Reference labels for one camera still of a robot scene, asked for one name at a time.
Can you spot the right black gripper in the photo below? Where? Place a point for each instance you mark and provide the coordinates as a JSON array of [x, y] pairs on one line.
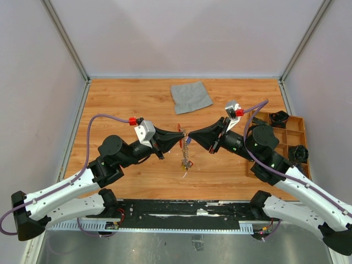
[[209, 136]]

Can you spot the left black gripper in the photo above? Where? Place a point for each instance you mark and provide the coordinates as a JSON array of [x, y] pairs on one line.
[[164, 140]]

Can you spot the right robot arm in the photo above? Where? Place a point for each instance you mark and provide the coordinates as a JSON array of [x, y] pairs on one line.
[[322, 214]]

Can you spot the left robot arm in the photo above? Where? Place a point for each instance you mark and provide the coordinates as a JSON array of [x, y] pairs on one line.
[[85, 193]]

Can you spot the grey cloth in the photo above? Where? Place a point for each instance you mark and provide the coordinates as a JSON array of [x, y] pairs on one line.
[[190, 97]]

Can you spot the dark rolled necktie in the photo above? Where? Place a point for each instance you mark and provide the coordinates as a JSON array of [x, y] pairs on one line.
[[279, 119]]

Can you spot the wooden compartment tray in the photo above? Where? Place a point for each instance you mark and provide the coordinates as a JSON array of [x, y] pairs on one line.
[[292, 135]]

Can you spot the green patterned rolled necktie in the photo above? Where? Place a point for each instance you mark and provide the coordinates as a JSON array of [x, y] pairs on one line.
[[298, 153]]

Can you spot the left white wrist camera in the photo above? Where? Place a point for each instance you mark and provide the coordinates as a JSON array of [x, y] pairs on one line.
[[145, 132]]

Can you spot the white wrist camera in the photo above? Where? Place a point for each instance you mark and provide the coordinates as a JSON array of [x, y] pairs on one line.
[[235, 112], [145, 132]]

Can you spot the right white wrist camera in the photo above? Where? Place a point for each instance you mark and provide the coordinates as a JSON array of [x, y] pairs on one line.
[[235, 112]]

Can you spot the black mounting rail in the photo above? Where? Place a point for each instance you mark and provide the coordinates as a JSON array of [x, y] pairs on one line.
[[183, 214]]

